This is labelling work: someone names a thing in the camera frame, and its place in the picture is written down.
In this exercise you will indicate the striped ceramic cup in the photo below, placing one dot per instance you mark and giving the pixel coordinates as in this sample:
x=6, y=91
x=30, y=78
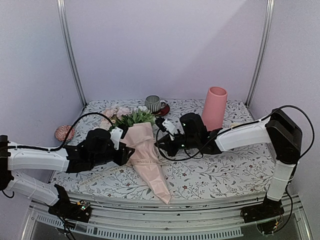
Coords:
x=154, y=103

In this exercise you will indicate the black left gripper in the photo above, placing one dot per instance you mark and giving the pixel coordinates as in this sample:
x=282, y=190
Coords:
x=124, y=156

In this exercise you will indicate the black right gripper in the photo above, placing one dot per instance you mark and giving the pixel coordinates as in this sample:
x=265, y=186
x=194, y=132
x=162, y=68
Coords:
x=168, y=147

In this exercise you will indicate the pink flower bouquet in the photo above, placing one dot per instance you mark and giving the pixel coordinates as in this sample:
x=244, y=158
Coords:
x=140, y=136

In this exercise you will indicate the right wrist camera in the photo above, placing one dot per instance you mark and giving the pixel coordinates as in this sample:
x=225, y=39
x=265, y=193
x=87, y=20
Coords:
x=166, y=125

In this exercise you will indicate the aluminium front rail base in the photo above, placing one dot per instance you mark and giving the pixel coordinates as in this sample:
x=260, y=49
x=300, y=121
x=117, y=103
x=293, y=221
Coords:
x=199, y=219

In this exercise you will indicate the left aluminium frame post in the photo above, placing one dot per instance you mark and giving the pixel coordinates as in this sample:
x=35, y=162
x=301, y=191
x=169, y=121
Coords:
x=69, y=51

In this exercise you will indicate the tall pink vase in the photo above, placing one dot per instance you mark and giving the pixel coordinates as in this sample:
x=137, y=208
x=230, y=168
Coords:
x=214, y=108

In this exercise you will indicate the floral patterned tablecloth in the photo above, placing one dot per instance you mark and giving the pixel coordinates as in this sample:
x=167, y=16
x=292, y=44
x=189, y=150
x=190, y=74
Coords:
x=242, y=171

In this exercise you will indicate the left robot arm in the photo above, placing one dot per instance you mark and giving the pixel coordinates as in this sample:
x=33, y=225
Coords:
x=14, y=158

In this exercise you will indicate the right aluminium frame post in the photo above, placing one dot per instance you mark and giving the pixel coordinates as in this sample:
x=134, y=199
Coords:
x=270, y=4

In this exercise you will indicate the white coffee mug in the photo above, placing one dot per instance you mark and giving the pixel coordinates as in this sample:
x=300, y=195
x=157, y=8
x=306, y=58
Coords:
x=234, y=124

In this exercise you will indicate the aluminium frame post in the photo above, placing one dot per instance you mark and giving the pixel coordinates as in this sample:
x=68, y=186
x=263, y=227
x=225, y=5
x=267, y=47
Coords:
x=69, y=51
x=270, y=4

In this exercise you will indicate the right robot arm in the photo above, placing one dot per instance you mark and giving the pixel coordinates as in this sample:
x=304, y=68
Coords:
x=277, y=130

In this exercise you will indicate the dark red saucer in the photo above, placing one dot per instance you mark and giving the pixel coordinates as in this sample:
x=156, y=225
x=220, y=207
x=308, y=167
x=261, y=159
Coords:
x=163, y=111

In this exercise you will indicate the cream printed ribbon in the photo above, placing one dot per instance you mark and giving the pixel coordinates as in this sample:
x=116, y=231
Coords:
x=120, y=170

